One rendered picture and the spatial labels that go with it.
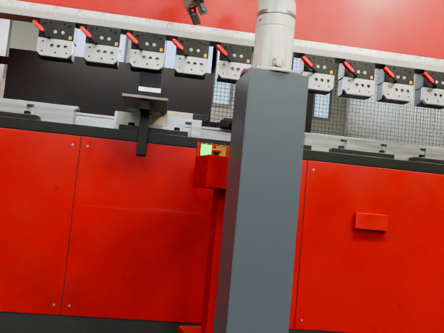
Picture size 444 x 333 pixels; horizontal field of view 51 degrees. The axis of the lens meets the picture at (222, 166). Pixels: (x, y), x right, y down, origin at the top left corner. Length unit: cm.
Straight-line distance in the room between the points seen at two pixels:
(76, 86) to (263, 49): 151
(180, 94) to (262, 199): 147
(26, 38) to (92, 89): 596
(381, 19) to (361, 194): 87
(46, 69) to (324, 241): 173
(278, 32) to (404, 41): 115
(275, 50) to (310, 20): 94
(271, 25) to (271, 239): 63
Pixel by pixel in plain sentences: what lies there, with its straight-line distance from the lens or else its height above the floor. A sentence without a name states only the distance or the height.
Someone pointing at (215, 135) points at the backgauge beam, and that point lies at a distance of 237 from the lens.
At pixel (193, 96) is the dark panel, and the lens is 267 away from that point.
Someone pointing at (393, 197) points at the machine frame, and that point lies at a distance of 221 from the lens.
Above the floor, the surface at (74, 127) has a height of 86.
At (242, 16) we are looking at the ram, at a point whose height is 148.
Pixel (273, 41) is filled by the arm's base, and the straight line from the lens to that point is 142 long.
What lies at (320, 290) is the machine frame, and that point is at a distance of 211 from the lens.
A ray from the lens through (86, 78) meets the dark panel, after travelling 272.
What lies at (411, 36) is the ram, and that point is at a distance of 251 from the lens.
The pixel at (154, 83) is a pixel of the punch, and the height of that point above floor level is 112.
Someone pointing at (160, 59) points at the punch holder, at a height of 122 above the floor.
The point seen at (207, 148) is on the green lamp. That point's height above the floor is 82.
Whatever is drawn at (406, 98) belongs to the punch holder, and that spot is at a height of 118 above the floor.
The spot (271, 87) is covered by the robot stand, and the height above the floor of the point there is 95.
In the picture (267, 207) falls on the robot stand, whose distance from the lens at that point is 131.
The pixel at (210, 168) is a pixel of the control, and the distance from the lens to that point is 168.
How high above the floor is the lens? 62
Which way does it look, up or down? 4 degrees up
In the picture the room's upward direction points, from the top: 5 degrees clockwise
